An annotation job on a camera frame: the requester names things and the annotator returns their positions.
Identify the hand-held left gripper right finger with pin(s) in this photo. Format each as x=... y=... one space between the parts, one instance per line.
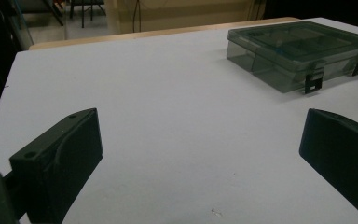
x=341 y=152

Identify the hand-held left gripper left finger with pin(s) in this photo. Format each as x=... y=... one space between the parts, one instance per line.
x=59 y=161

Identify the translucent grey organizer box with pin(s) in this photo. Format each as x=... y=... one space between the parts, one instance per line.
x=292 y=49

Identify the black metal stand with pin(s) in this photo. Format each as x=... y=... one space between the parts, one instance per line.
x=83 y=9

